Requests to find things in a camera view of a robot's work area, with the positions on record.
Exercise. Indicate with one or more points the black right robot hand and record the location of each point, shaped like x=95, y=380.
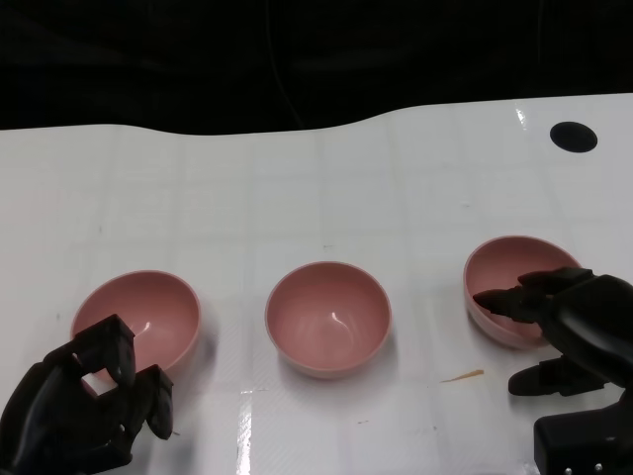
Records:
x=593, y=321

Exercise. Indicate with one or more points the black round table grommet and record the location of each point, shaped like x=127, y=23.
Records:
x=573, y=137

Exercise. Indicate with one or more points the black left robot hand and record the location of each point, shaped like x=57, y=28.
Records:
x=49, y=420

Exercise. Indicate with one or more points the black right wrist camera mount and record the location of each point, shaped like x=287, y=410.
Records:
x=583, y=435

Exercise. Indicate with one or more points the pink plastic bowl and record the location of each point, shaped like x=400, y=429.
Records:
x=504, y=267
x=158, y=307
x=329, y=321

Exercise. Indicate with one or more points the black backdrop cloth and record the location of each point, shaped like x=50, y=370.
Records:
x=148, y=59

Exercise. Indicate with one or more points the brown wood sliver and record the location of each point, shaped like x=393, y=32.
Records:
x=462, y=377

